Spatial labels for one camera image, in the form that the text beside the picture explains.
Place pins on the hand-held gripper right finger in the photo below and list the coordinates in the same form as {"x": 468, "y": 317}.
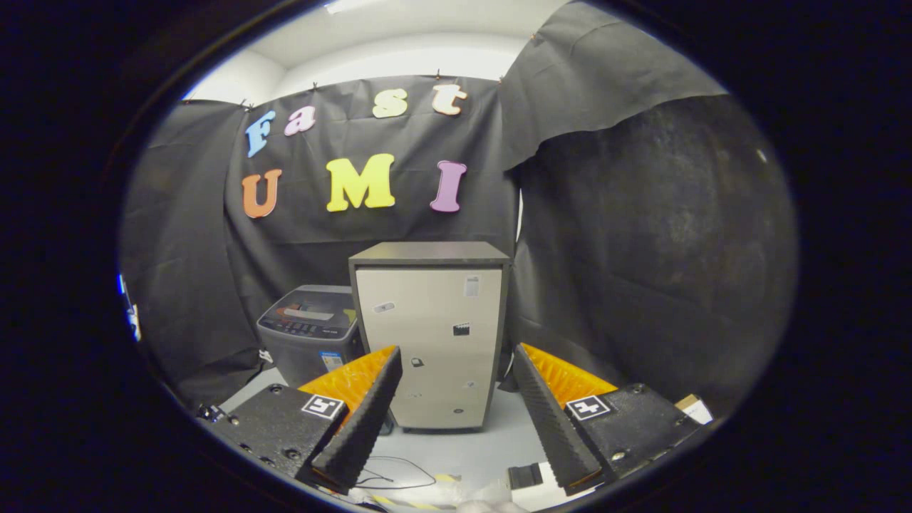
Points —
{"x": 547, "y": 420}

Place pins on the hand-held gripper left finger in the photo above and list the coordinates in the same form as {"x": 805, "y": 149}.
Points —
{"x": 365, "y": 420}

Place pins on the grey washing machine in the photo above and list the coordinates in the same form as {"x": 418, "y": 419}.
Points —
{"x": 299, "y": 360}

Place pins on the small black block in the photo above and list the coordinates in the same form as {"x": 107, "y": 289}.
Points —
{"x": 525, "y": 476}

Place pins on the white paper sheet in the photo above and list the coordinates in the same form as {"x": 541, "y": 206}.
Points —
{"x": 552, "y": 495}

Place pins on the yellow floor tape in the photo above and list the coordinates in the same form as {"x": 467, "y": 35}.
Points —
{"x": 406, "y": 502}

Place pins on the small cardboard box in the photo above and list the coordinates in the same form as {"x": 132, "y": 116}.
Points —
{"x": 695, "y": 410}

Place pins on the blue and white object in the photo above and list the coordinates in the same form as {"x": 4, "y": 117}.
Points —
{"x": 130, "y": 310}

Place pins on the beige cabinet with dark frame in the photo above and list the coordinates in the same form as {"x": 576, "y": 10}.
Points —
{"x": 427, "y": 320}

